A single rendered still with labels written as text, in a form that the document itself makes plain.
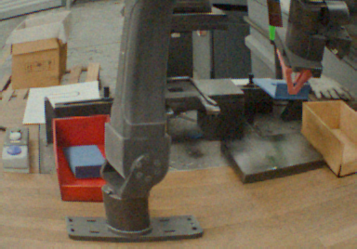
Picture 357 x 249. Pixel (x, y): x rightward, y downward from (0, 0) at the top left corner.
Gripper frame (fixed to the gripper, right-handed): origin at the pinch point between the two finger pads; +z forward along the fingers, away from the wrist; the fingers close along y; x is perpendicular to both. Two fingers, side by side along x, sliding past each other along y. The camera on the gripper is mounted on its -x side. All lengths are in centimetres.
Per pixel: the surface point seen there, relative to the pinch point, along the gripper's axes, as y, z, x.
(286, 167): -6.5, 11.9, -0.2
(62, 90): 47, 42, 37
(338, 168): -11.5, 8.6, -10.4
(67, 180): -4.4, 16.1, 36.5
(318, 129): 2.3, 12.1, -9.9
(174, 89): 19.5, 18.1, 14.8
